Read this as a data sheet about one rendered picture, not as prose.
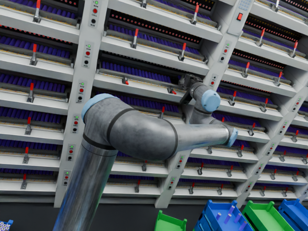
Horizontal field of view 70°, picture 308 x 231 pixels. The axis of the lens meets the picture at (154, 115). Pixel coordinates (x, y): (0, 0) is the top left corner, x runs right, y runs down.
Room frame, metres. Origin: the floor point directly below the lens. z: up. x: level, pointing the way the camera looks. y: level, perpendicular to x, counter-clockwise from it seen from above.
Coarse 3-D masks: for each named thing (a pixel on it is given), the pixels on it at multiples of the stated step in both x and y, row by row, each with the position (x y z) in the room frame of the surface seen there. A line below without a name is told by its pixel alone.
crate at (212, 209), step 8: (208, 200) 1.05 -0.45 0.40; (208, 208) 1.02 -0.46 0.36; (216, 208) 1.08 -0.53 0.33; (224, 208) 1.10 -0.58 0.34; (208, 216) 0.99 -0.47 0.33; (224, 216) 1.04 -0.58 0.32; (232, 216) 1.06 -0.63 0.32; (216, 224) 0.93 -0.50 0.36; (224, 224) 0.98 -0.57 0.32; (232, 224) 1.00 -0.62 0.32; (240, 224) 1.02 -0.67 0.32; (248, 224) 0.98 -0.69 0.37
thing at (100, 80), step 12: (132, 60) 1.28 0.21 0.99; (96, 72) 1.10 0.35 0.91; (180, 72) 1.40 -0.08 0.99; (96, 84) 1.07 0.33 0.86; (108, 84) 1.08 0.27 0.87; (120, 84) 1.10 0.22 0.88; (132, 84) 1.14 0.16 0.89; (144, 84) 1.19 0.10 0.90; (156, 96) 1.19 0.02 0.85; (168, 96) 1.21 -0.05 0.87; (180, 96) 1.23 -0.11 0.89
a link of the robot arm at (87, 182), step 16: (96, 96) 0.58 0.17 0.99; (112, 96) 0.58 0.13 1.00; (96, 112) 0.53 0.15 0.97; (112, 112) 0.51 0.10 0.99; (96, 128) 0.51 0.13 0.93; (96, 144) 0.51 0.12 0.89; (80, 160) 0.51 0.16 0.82; (96, 160) 0.50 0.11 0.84; (112, 160) 0.53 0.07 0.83; (80, 176) 0.49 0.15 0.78; (96, 176) 0.50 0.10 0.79; (80, 192) 0.48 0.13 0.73; (96, 192) 0.50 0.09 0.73; (64, 208) 0.48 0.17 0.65; (80, 208) 0.48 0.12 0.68; (96, 208) 0.52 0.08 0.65; (64, 224) 0.47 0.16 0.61; (80, 224) 0.48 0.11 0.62
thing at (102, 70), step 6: (102, 72) 1.11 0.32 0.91; (108, 72) 1.12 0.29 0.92; (114, 72) 1.13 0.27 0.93; (120, 72) 1.15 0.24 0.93; (120, 78) 1.13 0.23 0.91; (132, 78) 1.17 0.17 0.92; (138, 78) 1.18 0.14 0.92; (144, 78) 1.20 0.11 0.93; (156, 84) 1.23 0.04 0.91; (162, 84) 1.24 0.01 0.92; (168, 84) 1.25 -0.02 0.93; (174, 84) 1.27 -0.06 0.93; (186, 90) 1.30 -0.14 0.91
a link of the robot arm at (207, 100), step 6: (198, 90) 1.04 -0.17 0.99; (204, 90) 1.01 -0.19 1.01; (210, 90) 1.00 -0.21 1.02; (198, 96) 1.01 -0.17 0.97; (204, 96) 0.97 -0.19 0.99; (210, 96) 0.97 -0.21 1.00; (216, 96) 0.98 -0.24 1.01; (198, 102) 1.00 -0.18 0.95; (204, 102) 0.96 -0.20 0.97; (210, 102) 0.97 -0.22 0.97; (216, 102) 0.98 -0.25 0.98; (198, 108) 0.99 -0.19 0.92; (204, 108) 0.96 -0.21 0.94; (210, 108) 0.97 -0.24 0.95; (216, 108) 0.98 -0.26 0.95
